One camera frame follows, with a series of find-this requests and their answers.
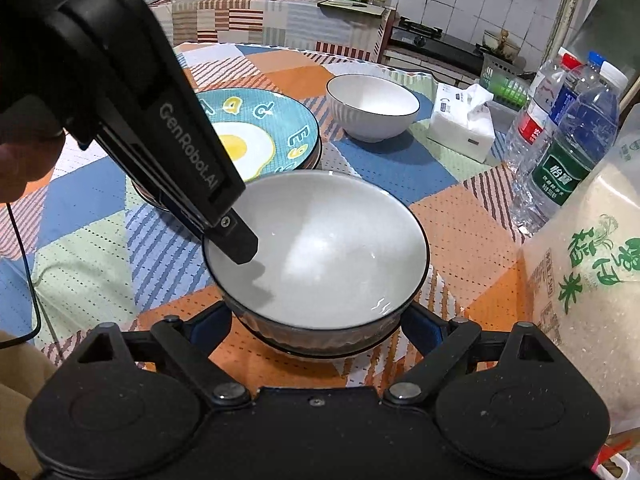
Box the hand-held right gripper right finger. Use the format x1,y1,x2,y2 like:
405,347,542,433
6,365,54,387
382,302,558,406

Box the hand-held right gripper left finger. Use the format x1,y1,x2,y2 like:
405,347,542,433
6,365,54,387
75,302,253,406

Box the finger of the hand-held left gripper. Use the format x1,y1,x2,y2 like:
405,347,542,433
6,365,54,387
202,210,259,266

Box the teal fried egg plate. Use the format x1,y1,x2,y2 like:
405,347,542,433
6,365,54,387
192,87,321,183

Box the person's left hand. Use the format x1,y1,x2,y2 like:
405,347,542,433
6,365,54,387
0,127,66,202

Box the checked tablecloth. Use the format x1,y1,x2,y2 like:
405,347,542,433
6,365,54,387
0,42,551,401

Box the striped counter cloth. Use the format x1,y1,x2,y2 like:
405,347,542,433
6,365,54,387
150,0,396,63

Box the white tissue box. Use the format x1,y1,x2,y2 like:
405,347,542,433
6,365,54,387
426,82,497,164

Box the green label water bottle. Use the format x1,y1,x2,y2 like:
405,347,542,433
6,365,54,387
510,61,628,235

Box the beige clothing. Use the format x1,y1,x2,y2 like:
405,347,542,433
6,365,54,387
0,330,58,480

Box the red cap water bottle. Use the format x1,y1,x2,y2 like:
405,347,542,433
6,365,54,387
505,52,583,171

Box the cutting board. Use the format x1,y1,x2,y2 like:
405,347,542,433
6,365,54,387
317,0,388,17

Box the green plastic basket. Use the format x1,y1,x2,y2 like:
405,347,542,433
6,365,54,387
479,55,531,106

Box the blue cap water bottle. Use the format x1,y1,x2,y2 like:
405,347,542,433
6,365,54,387
550,51,608,126

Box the black gas stove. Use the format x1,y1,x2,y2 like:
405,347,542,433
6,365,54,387
387,17,488,73

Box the cooking pot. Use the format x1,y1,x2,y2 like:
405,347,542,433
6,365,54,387
482,30,521,61

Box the steel sheet panel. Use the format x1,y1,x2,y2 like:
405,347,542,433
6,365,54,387
570,0,640,68

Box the clear rice bag with handle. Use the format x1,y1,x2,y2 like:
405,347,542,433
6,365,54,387
520,105,640,441

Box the black cable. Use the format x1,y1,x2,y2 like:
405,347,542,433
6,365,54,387
0,202,42,350

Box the wall pipe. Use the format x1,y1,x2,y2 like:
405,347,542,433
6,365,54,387
555,0,588,51

